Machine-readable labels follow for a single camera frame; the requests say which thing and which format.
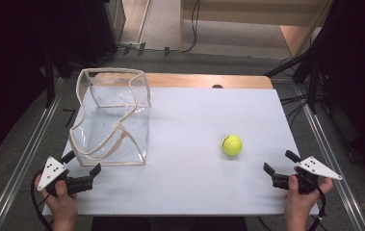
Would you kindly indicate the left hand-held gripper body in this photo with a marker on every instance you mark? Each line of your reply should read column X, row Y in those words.
column 51, row 174

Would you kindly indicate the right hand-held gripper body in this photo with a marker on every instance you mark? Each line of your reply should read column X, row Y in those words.
column 315, row 167

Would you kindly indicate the yellow tennis ball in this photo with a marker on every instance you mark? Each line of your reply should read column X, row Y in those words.
column 232, row 145

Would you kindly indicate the clear plastic bag beige trim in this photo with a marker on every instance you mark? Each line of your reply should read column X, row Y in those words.
column 116, row 128

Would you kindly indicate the person's left hand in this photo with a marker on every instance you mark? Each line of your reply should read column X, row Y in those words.
column 62, row 202

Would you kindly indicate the person's right hand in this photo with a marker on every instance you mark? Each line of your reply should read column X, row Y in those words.
column 299, row 200

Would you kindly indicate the white board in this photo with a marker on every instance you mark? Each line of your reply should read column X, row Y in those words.
column 186, row 166

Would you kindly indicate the black tripod stand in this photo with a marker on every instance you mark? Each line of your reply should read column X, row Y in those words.
column 282, row 67

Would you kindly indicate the black curtain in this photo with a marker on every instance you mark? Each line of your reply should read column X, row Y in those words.
column 356, row 80
column 16, row 64

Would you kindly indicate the wooden table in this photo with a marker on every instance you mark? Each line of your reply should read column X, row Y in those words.
column 186, row 80

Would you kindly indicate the wooden shelf unit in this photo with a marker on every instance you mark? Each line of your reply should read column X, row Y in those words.
column 254, row 16

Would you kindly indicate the metal floor rail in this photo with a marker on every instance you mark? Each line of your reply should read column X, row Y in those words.
column 322, row 141
column 26, row 160

